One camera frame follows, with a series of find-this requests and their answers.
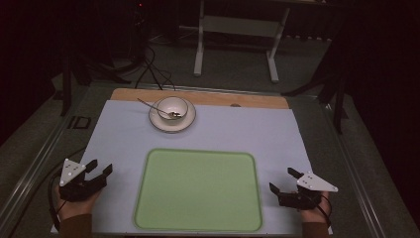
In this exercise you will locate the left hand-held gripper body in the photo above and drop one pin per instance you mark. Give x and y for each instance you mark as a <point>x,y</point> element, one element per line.
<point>71,190</point>

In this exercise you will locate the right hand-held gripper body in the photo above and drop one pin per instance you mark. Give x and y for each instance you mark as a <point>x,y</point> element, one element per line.
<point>305,196</point>

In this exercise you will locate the person's left hand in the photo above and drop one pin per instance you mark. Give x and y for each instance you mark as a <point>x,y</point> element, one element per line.
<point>77,208</point>

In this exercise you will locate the person's right hand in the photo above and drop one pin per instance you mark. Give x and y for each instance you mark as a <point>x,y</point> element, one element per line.
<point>313,214</point>

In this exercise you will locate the light blue table mat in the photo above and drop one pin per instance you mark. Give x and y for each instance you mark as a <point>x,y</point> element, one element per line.
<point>231,129</point>

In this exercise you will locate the green tray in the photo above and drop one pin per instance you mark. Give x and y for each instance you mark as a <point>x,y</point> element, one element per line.
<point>198,191</point>

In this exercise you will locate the white plate with dark rim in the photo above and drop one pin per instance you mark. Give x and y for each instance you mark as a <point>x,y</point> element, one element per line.
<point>171,125</point>

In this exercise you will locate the metal spoon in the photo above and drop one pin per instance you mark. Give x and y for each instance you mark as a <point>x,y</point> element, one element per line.
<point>155,107</point>

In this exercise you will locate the black metal stand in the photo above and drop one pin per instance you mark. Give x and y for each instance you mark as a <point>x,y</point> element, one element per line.
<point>338,99</point>
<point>67,82</point>

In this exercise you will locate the white ceramic bowl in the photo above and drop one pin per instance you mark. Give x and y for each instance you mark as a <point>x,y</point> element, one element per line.
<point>172,105</point>

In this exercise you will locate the white metal stand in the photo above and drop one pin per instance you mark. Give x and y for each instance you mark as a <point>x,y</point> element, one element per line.
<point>237,26</point>

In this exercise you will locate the metal floor rail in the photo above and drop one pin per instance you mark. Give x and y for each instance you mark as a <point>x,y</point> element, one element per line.
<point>353,172</point>
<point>29,175</point>

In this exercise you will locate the small black floor frame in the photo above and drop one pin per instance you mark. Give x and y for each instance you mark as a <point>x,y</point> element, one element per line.
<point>79,122</point>

